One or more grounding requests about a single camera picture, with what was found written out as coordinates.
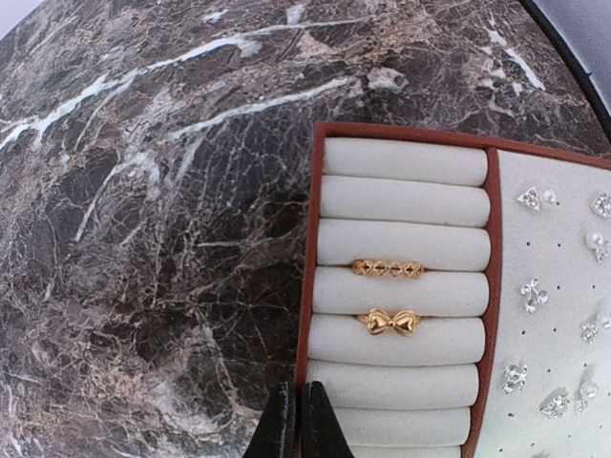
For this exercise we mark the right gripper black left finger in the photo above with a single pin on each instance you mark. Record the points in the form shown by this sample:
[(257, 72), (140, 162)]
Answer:
[(274, 436)]

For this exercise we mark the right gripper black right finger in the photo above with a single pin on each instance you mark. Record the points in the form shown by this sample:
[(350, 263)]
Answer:
[(321, 434)]

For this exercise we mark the brown ring earring tray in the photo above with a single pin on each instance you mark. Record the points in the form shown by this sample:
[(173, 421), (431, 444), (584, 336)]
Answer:
[(456, 297)]

